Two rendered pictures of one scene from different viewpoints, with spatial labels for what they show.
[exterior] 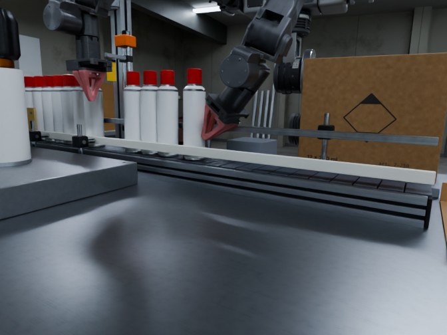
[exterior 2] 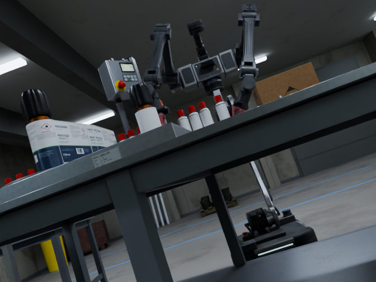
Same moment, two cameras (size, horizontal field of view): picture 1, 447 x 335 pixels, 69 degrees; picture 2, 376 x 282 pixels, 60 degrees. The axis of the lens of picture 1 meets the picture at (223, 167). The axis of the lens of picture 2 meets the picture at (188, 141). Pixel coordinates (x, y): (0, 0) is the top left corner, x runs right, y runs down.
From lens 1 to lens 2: 1.00 m
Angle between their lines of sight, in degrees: 27
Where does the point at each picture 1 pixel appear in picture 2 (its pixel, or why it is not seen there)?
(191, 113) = (225, 113)
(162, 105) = (206, 117)
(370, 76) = (285, 80)
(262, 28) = (247, 67)
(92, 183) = not seen: hidden behind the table
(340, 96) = (277, 92)
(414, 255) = not seen: hidden behind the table
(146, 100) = (195, 118)
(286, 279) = not seen: hidden behind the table
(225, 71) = (245, 83)
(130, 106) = (186, 125)
